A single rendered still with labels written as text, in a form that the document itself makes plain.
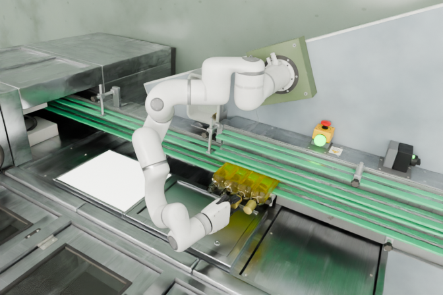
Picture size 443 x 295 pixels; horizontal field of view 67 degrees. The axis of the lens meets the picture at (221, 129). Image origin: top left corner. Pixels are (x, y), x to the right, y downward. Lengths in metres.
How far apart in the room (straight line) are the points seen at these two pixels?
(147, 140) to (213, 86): 0.27
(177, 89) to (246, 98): 0.22
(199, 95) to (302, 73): 0.44
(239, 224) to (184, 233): 0.34
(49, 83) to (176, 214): 1.05
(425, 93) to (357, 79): 0.23
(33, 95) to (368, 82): 1.47
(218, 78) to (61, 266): 0.83
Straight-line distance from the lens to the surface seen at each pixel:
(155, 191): 1.14
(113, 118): 1.80
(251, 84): 1.07
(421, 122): 1.40
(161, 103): 1.05
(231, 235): 1.32
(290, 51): 1.33
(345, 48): 1.35
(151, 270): 1.27
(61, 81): 1.89
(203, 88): 1.08
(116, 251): 1.34
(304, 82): 1.33
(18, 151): 1.86
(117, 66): 2.13
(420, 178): 1.39
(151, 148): 1.07
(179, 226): 1.07
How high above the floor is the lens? 2.07
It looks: 53 degrees down
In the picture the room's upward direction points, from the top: 127 degrees counter-clockwise
